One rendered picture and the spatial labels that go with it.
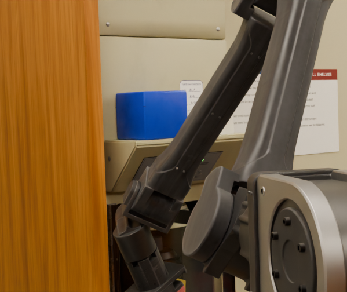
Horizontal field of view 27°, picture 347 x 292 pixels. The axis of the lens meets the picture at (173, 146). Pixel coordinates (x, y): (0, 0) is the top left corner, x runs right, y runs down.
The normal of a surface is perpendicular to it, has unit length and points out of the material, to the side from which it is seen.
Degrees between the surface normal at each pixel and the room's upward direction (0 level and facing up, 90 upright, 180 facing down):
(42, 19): 90
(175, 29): 90
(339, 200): 25
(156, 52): 90
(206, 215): 63
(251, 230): 90
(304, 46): 68
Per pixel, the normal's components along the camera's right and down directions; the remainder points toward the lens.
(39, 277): -0.81, 0.06
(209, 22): 0.59, 0.02
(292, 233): -0.97, 0.04
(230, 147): 0.44, 0.72
